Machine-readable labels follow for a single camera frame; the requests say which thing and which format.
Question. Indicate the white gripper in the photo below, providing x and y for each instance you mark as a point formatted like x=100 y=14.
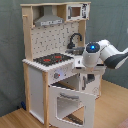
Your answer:
x=87 y=65

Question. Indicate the white oven door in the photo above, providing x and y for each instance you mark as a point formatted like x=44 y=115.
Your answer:
x=63 y=102

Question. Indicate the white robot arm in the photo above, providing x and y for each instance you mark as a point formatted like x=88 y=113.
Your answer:
x=97 y=56

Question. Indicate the wooden toy kitchen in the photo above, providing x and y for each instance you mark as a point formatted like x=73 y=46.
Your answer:
x=46 y=40

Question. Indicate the metal sink basin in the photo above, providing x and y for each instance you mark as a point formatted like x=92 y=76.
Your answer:
x=75 y=51

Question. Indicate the black toy faucet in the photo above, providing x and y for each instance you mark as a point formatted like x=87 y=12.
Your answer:
x=73 y=40

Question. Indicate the left oven knob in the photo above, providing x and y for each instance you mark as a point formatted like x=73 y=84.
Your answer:
x=56 y=75

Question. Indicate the black stovetop red burners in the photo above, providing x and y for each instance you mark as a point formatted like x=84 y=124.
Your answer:
x=52 y=59

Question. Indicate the toy microwave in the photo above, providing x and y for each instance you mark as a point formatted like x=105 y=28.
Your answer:
x=77 y=11

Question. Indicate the grey range hood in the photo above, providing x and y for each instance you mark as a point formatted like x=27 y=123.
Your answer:
x=48 y=18

